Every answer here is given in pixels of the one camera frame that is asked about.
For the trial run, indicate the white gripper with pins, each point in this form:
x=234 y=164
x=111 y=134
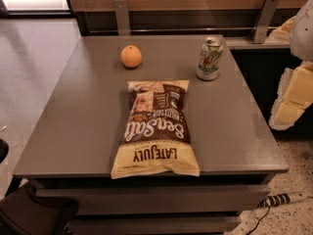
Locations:
x=303 y=33

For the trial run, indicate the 7up soda can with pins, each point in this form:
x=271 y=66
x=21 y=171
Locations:
x=210 y=54

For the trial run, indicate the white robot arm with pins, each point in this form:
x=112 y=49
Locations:
x=295 y=91

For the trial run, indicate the white power strip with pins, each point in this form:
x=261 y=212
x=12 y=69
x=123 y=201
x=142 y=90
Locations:
x=282 y=199

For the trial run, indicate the Late July chips bag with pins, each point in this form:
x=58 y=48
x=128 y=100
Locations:
x=156 y=137

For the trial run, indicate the orange fruit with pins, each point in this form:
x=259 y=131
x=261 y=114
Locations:
x=131 y=56

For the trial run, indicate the upper grey drawer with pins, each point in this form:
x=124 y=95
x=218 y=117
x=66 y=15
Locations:
x=146 y=200

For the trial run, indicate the grey drawer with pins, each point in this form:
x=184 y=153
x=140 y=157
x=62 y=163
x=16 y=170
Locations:
x=146 y=200
x=155 y=226

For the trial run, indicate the lower grey drawer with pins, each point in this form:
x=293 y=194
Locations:
x=155 y=226

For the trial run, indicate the dark chair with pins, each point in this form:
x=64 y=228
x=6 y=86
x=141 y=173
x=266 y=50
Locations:
x=23 y=213

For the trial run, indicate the right metal bracket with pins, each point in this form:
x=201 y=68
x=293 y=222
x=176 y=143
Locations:
x=265 y=16

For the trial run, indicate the metal bracket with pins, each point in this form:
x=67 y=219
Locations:
x=122 y=17
x=265 y=16

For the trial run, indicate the left metal bracket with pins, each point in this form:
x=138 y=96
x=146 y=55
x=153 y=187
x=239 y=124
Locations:
x=122 y=17

